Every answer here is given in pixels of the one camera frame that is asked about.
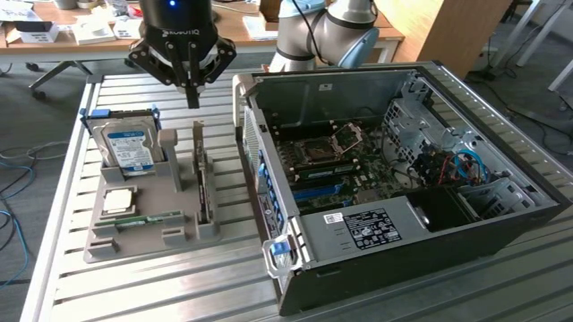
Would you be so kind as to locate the grey parts rack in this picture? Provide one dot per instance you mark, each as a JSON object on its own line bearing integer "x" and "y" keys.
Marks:
{"x": 153, "y": 201}

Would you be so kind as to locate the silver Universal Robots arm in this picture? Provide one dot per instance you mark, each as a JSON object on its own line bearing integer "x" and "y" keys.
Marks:
{"x": 309, "y": 37}

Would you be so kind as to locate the CPU socket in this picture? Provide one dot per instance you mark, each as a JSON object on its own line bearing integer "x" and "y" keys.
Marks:
{"x": 316, "y": 152}

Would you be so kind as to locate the silver perforated drive cage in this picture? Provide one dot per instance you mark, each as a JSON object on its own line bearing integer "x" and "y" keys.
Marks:
{"x": 402, "y": 134}

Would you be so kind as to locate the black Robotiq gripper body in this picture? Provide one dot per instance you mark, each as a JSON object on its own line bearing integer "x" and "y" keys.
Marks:
{"x": 179, "y": 20}

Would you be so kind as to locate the green Dell motherboard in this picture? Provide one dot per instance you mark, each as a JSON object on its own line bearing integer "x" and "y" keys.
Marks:
{"x": 376, "y": 177}

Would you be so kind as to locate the flat white box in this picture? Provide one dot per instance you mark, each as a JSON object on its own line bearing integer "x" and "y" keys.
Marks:
{"x": 90, "y": 38}

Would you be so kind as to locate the brown cardboard flap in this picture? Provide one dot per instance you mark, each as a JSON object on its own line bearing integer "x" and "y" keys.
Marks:
{"x": 8, "y": 37}

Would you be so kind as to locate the hard disk with blue carrier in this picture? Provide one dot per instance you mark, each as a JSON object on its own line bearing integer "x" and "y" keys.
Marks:
{"x": 127, "y": 151}

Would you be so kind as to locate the tape roll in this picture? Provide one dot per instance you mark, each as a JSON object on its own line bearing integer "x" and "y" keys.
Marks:
{"x": 86, "y": 4}

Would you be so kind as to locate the silver disk bay tray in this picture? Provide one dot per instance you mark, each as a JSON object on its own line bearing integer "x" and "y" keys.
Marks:
{"x": 497, "y": 198}

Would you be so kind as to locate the silver CPU chip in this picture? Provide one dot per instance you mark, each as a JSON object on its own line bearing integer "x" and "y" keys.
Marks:
{"x": 118, "y": 201}

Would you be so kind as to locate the white paper stack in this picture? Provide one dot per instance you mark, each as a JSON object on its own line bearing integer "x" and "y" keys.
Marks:
{"x": 260, "y": 30}

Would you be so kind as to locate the white table leg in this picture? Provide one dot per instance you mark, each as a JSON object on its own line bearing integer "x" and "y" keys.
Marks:
{"x": 543, "y": 33}

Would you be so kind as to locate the black Nvidia graphics card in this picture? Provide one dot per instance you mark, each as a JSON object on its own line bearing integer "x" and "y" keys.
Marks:
{"x": 202, "y": 181}

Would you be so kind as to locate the red yellow small item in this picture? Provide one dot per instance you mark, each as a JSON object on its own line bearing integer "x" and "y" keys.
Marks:
{"x": 134, "y": 11}

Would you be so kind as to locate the white box black lid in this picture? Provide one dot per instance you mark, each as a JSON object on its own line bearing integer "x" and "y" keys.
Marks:
{"x": 38, "y": 35}

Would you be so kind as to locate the small white box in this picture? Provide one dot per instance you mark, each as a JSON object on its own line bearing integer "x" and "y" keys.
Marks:
{"x": 127, "y": 30}

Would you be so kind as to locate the wooden cabinet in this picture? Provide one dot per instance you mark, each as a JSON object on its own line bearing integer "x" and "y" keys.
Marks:
{"x": 448, "y": 33}

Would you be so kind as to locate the loose printed papers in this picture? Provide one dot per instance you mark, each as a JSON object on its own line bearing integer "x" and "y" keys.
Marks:
{"x": 15, "y": 13}

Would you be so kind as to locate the grey blue case latch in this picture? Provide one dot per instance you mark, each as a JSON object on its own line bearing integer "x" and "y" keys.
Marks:
{"x": 278, "y": 248}

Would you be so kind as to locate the grey cup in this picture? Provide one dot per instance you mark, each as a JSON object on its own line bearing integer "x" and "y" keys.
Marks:
{"x": 66, "y": 4}

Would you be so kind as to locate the silver power supply unit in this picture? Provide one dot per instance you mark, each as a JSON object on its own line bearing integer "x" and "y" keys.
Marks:
{"x": 322, "y": 241}

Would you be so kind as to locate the blue expansion slot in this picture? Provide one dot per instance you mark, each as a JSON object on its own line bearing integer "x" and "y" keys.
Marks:
{"x": 318, "y": 192}

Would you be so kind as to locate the open black PC case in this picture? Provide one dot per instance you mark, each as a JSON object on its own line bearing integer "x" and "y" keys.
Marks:
{"x": 402, "y": 268}

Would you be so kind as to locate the green RAM stick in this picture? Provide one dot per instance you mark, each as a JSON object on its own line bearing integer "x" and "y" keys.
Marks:
{"x": 326, "y": 171}
{"x": 134, "y": 220}

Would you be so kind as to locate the white printed package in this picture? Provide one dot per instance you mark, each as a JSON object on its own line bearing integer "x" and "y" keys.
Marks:
{"x": 118, "y": 6}

